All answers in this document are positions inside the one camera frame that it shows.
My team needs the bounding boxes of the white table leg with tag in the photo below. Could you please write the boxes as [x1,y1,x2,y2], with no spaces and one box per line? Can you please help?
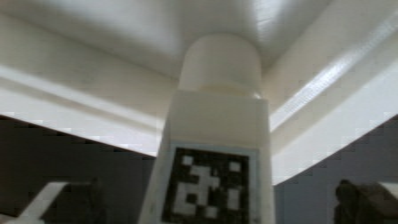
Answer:
[139,34,276,224]

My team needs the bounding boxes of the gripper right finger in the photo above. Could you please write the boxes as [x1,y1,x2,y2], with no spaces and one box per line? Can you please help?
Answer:
[335,179,398,224]

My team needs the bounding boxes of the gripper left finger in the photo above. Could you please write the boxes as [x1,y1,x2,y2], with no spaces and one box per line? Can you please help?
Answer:
[0,180,107,224]

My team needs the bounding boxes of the white square tabletop part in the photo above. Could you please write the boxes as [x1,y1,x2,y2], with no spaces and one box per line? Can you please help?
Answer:
[0,0,398,181]

